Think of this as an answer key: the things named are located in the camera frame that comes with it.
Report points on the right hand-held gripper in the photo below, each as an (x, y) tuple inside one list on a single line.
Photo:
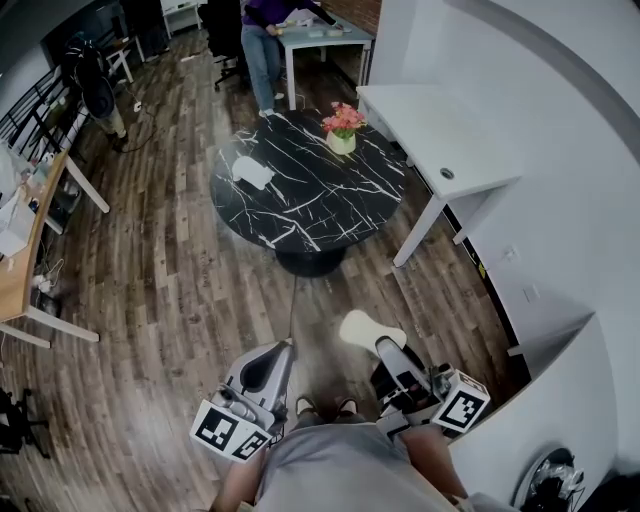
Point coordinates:
[(460, 405)]

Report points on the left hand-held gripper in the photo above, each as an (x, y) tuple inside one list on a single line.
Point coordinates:
[(215, 430)]

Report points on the person's right forearm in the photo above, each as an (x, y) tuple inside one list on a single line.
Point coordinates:
[(435, 460)]

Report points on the person's left forearm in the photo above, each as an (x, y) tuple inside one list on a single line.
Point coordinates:
[(240, 485)]

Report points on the person's left shoe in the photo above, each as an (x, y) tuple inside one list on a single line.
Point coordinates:
[(305, 406)]

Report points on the person's shoe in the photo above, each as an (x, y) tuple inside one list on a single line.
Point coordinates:
[(347, 406), (305, 406)]

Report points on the person's right shoe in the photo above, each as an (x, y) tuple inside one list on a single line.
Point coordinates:
[(347, 406)]

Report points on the person's grey shirt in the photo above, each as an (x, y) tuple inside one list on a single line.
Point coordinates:
[(340, 470)]

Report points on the white curved counter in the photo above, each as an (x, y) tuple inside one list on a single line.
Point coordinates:
[(550, 400)]

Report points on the person's beige right sleeve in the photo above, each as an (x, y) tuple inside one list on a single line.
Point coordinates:
[(490, 504)]

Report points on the black marble round table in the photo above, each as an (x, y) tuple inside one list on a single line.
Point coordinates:
[(320, 195)]

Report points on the black floor bin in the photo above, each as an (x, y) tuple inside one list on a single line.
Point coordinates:
[(50, 305)]

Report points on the cream pot of pink flowers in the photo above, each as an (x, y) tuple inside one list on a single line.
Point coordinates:
[(342, 130)]

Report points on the white power strip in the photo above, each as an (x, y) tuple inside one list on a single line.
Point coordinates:
[(44, 285)]

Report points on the black swivel chair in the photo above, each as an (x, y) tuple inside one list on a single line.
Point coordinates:
[(17, 425)]

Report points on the wooden desk with white legs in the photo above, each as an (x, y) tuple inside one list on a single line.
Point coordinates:
[(20, 285)]

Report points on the white paper stack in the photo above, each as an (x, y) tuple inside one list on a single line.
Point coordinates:
[(15, 227)]

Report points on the pale grey desk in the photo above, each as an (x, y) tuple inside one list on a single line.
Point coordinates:
[(325, 40)]

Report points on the small flat pale box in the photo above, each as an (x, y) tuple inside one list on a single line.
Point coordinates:
[(317, 33), (336, 31)]

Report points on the black office chair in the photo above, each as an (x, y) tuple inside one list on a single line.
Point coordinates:
[(222, 30)]

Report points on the black metal railing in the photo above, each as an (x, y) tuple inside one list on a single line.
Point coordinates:
[(30, 115)]

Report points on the small white table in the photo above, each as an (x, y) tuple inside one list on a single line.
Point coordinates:
[(122, 52)]

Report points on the yellow wall tag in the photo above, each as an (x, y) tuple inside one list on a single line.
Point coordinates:
[(481, 270)]

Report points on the white wall outlet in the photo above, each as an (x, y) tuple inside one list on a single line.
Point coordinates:
[(509, 253), (531, 294)]

